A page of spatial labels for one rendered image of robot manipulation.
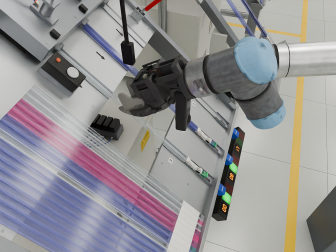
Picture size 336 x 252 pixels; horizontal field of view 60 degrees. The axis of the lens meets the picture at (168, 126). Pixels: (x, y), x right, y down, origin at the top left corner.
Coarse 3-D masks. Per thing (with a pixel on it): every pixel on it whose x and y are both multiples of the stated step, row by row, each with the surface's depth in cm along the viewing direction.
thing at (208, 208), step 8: (232, 112) 99; (232, 120) 96; (232, 128) 94; (224, 136) 93; (224, 144) 90; (224, 152) 87; (224, 160) 86; (216, 168) 85; (216, 176) 82; (216, 184) 80; (208, 192) 80; (216, 192) 79; (208, 200) 78; (208, 208) 76; (208, 216) 74; (208, 224) 73; (200, 232) 72; (200, 240) 70; (200, 248) 69
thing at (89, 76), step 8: (64, 56) 63; (72, 56) 64; (72, 64) 64; (80, 64) 65; (88, 72) 66; (96, 80) 67; (104, 88) 67; (112, 96) 68; (120, 104) 69; (136, 120) 72; (144, 120) 72; (152, 128) 73; (160, 136) 74; (168, 144) 75; (176, 152) 76; (184, 160) 77
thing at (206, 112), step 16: (208, 96) 95; (192, 112) 87; (208, 112) 92; (224, 112) 98; (208, 128) 89; (224, 128) 95; (176, 144) 78; (192, 144) 82; (208, 144) 86; (160, 160) 73; (176, 160) 76; (208, 160) 84; (160, 176) 71; (176, 176) 74; (192, 176) 78; (208, 176) 82; (176, 192) 73; (192, 192) 76
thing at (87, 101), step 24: (96, 24) 74; (120, 24) 79; (144, 24) 86; (0, 48) 56; (72, 48) 67; (96, 48) 71; (120, 48) 76; (0, 72) 54; (24, 72) 57; (96, 72) 69; (120, 72) 74; (0, 96) 53; (72, 96) 63; (96, 96) 67
